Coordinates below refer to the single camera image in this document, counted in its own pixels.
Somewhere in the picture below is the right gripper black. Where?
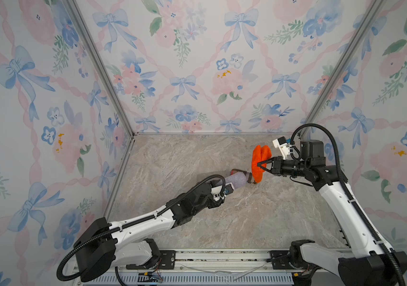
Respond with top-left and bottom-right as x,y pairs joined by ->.
258,156 -> 309,178

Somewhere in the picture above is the orange microfiber cloth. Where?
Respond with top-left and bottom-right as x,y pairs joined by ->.
251,144 -> 273,184

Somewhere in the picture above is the purple fabric eyeglass case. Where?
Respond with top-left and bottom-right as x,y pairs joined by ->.
225,172 -> 252,190

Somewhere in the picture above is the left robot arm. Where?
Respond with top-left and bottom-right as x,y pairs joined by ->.
73,178 -> 235,282

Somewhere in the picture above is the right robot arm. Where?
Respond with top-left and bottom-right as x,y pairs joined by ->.
257,156 -> 407,286

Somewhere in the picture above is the brown plaid eyeglass case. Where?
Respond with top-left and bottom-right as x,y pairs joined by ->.
230,169 -> 257,184

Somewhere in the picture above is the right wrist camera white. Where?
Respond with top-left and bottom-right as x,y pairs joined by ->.
273,137 -> 291,159

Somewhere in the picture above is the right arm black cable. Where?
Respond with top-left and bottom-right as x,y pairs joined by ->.
290,123 -> 406,286

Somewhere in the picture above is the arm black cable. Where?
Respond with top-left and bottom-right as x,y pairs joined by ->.
56,174 -> 227,282
290,123 -> 406,286

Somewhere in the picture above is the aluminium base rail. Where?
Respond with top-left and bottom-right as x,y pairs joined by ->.
70,247 -> 372,286

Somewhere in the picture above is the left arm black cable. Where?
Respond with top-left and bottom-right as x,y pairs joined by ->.
56,174 -> 227,282

